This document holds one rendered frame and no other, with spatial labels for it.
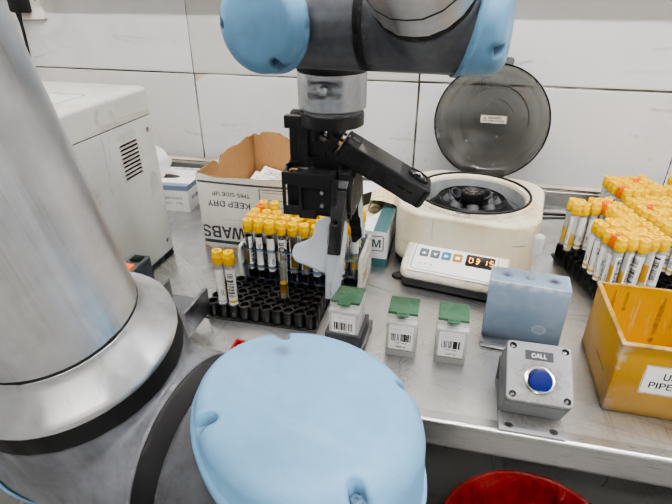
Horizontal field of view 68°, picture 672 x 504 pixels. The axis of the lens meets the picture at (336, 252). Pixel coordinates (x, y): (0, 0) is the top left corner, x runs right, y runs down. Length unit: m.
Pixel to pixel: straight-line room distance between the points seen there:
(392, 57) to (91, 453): 0.32
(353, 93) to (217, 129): 0.77
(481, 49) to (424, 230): 0.49
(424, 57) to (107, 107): 0.54
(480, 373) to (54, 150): 0.57
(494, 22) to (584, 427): 0.46
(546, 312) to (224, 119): 0.86
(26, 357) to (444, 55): 0.31
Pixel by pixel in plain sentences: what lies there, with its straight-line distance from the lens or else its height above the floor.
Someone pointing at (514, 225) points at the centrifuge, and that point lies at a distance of 0.82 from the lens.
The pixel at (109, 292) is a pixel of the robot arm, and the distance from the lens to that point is 0.26.
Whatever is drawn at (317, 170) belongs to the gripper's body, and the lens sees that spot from 0.57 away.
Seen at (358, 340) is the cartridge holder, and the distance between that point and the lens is 0.66.
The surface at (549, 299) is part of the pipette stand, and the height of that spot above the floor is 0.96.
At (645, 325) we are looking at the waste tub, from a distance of 0.79.
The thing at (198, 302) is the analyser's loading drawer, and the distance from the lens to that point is 0.72.
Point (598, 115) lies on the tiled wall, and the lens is 1.17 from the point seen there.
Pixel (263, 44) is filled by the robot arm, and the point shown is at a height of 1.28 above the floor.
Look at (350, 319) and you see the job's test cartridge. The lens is 0.65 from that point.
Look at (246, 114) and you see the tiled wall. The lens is 1.24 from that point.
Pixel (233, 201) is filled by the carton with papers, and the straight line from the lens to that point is 0.91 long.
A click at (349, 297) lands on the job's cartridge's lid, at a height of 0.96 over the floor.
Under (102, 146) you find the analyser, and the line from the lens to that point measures 0.81.
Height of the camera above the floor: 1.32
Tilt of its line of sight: 28 degrees down
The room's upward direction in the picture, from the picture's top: straight up
